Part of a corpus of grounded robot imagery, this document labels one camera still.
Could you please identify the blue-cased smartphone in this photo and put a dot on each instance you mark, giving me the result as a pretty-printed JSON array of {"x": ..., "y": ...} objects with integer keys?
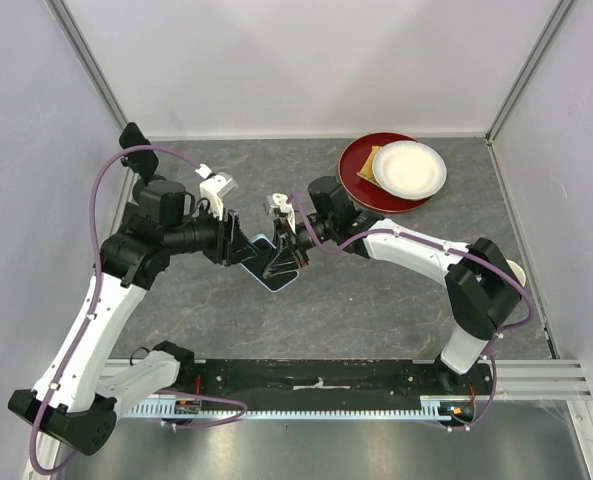
[{"x": 255, "y": 266}]

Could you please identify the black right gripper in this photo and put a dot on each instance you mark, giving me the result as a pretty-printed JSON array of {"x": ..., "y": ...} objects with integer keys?
[{"x": 284, "y": 258}]

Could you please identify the aluminium corner post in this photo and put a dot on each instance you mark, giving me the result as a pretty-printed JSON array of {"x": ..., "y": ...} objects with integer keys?
[
  {"x": 76, "y": 38},
  {"x": 536, "y": 56}
]

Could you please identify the slotted cable duct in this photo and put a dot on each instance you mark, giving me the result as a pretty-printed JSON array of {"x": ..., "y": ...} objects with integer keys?
[{"x": 173, "y": 410}]

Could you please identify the black round-base clamp stand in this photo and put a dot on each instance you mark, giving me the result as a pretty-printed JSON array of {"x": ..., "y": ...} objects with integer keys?
[{"x": 144, "y": 165}]

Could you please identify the round red tray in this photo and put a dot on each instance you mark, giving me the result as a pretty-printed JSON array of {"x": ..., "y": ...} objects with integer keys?
[{"x": 362, "y": 191}]

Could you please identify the aluminium corner post left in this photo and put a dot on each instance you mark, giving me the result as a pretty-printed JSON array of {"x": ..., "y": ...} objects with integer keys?
[{"x": 76, "y": 38}]

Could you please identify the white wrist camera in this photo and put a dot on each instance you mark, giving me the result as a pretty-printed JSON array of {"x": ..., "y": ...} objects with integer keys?
[
  {"x": 281, "y": 205},
  {"x": 214, "y": 187}
]

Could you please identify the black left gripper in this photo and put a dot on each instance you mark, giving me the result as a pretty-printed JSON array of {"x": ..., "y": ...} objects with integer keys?
[{"x": 230, "y": 247}]

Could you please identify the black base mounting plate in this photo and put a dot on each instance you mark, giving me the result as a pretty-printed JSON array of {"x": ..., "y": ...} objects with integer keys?
[{"x": 316, "y": 399}]

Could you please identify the yellow sponge cloth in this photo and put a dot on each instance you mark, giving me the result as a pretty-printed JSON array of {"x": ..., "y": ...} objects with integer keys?
[{"x": 366, "y": 172}]

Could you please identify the white paper plate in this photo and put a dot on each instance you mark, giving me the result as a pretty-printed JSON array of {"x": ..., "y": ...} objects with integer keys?
[{"x": 409, "y": 170}]

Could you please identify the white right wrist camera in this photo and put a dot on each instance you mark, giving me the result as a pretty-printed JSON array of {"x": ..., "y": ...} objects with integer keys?
[{"x": 281, "y": 205}]

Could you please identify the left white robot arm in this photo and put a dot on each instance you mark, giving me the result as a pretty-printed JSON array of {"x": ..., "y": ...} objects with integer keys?
[{"x": 70, "y": 402}]

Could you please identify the light blue mug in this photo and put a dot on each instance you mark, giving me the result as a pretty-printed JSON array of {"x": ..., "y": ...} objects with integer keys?
[{"x": 518, "y": 273}]

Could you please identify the aluminium corner post right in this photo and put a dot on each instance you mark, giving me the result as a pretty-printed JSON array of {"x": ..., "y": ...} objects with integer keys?
[{"x": 536, "y": 56}]

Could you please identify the black smartphone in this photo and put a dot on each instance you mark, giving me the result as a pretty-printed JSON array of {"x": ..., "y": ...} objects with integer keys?
[{"x": 132, "y": 136}]

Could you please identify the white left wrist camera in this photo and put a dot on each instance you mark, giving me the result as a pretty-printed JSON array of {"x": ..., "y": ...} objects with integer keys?
[{"x": 214, "y": 187}]

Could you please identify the aluminium frame rail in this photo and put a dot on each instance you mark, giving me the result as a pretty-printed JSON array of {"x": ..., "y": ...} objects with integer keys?
[{"x": 516, "y": 379}]

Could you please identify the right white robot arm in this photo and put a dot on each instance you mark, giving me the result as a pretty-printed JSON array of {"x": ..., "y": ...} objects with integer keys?
[{"x": 482, "y": 286}]

